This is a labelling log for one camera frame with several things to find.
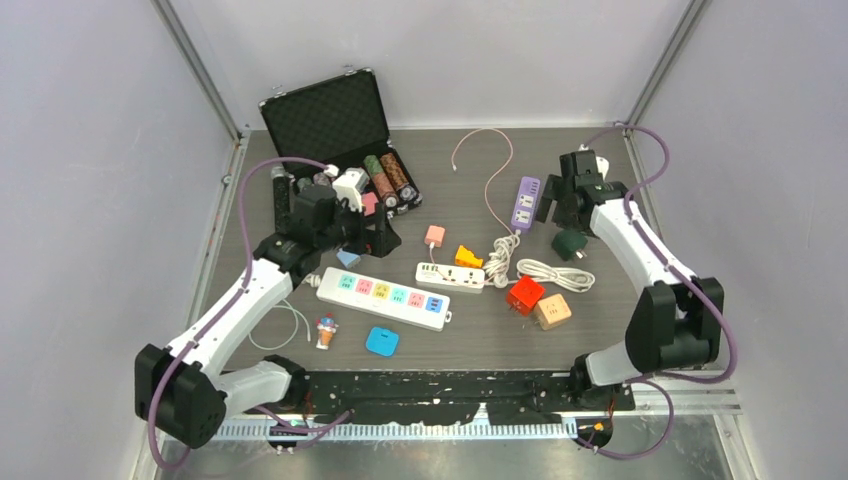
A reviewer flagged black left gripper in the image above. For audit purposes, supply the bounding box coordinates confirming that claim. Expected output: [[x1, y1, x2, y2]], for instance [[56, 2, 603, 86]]
[[316, 198, 400, 258]]

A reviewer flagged dark green cube socket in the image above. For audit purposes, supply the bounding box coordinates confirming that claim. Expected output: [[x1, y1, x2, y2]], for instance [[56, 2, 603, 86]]
[[551, 229, 588, 261]]

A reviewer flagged red cube socket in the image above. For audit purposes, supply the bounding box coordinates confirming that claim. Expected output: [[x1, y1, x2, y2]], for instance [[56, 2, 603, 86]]
[[506, 276, 545, 316]]

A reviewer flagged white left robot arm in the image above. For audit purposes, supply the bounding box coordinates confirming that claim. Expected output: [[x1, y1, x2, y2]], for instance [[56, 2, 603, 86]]
[[134, 186, 401, 449]]

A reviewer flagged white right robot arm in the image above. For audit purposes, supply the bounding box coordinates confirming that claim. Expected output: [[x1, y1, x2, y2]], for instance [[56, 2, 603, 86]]
[[535, 150, 724, 411]]

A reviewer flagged purple power strip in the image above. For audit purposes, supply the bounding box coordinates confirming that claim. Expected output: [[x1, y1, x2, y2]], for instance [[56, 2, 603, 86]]
[[510, 176, 542, 234]]

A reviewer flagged light blue charger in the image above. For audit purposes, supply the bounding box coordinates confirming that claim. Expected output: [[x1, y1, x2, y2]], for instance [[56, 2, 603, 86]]
[[336, 250, 362, 270]]

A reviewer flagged pink USB charger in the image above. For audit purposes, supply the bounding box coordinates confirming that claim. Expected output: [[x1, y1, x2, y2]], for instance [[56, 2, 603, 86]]
[[424, 225, 446, 248]]

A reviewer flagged long white colourful power strip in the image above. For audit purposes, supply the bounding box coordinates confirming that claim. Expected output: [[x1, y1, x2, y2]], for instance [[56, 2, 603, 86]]
[[316, 267, 453, 332]]

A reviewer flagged yellow plastic block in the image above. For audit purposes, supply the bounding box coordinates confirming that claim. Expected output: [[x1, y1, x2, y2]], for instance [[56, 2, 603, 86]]
[[454, 245, 484, 269]]

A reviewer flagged small white USB power strip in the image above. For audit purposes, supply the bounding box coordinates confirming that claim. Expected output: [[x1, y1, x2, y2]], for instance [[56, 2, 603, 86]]
[[414, 262, 486, 294]]

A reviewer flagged blue square case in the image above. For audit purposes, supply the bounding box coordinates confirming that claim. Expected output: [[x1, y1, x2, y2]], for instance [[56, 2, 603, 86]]
[[365, 327, 400, 358]]

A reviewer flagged ice cream toy figure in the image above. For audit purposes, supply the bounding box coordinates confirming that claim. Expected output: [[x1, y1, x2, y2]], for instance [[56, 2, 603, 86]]
[[316, 314, 338, 350]]

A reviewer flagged beige cube socket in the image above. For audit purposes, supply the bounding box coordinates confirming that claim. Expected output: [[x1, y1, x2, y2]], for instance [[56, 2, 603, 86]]
[[533, 294, 572, 331]]

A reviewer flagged black poker chip case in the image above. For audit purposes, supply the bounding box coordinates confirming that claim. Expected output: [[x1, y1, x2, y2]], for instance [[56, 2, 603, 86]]
[[258, 68, 423, 216]]

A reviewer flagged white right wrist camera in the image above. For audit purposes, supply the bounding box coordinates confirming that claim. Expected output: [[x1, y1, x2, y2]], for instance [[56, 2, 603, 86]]
[[595, 155, 610, 179]]

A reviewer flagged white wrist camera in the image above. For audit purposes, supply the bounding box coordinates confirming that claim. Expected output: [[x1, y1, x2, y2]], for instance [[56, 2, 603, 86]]
[[332, 167, 369, 212], [595, 155, 610, 179]]

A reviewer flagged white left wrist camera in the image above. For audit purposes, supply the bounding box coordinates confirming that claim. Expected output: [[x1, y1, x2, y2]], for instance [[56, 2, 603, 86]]
[[332, 167, 369, 212]]

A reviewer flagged white bundled strip cord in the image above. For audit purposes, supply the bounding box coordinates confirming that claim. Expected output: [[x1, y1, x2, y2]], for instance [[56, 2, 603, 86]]
[[483, 231, 522, 289]]

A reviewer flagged pink charging cable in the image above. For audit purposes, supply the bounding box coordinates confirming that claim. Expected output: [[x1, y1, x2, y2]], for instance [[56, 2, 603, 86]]
[[451, 127, 515, 236]]

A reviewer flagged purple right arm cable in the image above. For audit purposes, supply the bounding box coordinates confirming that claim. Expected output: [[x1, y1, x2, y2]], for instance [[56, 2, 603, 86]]
[[574, 123, 739, 462]]

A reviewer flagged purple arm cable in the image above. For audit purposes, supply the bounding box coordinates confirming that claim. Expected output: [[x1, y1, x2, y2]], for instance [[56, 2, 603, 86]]
[[574, 123, 739, 462], [146, 156, 340, 472]]

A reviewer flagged white thin cable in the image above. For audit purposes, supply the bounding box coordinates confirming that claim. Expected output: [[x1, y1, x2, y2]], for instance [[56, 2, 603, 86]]
[[248, 299, 313, 351]]

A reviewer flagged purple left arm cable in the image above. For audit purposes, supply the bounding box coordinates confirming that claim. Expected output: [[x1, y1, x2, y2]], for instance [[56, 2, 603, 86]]
[[146, 156, 340, 472]]

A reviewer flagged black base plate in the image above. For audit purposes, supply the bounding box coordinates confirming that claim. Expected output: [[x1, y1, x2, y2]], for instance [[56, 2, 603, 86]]
[[266, 370, 635, 426]]

